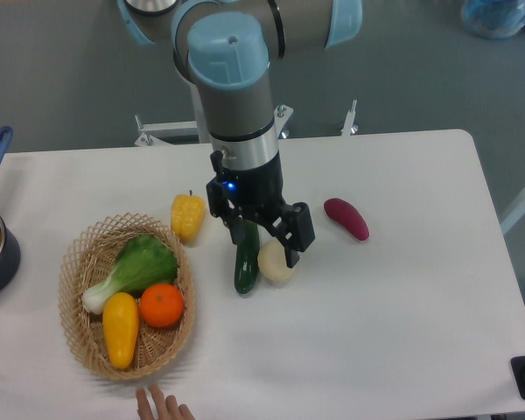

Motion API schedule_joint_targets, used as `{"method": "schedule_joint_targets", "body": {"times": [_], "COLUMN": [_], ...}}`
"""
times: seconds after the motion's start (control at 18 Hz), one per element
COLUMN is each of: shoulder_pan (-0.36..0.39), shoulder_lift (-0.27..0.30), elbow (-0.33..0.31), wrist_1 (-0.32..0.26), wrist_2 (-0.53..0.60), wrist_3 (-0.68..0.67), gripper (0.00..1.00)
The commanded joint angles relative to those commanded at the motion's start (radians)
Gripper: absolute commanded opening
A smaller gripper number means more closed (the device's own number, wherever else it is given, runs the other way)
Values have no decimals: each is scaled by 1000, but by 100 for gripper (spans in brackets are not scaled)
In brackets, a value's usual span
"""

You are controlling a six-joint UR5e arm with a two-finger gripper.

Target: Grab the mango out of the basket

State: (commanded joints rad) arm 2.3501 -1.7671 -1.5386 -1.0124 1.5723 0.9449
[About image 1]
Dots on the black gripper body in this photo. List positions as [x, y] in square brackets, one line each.
[255, 195]

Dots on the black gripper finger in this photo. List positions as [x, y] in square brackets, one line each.
[295, 231]
[237, 230]

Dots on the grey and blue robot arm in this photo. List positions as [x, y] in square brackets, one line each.
[223, 50]

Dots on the woven wicker basket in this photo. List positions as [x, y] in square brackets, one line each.
[87, 262]

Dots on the bare human hand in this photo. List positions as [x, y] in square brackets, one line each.
[159, 406]

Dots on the cream white round vegetable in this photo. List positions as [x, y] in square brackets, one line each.
[272, 262]

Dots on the dark green cucumber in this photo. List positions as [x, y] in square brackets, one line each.
[246, 268]

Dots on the purple sweet potato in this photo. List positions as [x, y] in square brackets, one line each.
[346, 215]

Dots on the yellow bell pepper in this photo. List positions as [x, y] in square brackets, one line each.
[187, 215]

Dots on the green bok choy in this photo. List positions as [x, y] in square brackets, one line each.
[142, 262]

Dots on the orange fruit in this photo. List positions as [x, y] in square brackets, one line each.
[162, 305]

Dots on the blue plastic bag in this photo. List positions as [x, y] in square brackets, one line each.
[493, 19]

